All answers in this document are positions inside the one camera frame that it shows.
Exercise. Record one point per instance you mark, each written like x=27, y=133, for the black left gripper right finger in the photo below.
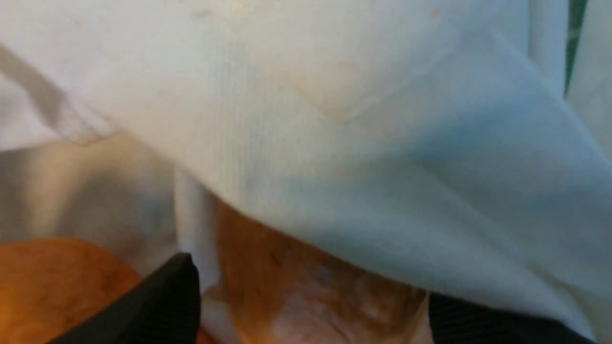
x=454, y=321

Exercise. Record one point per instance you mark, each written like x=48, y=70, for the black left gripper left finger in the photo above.
x=163, y=309

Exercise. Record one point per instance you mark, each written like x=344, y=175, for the brown potato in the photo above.
x=283, y=291
x=51, y=285

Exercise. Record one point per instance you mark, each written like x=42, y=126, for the white cloth tote bag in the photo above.
x=431, y=141

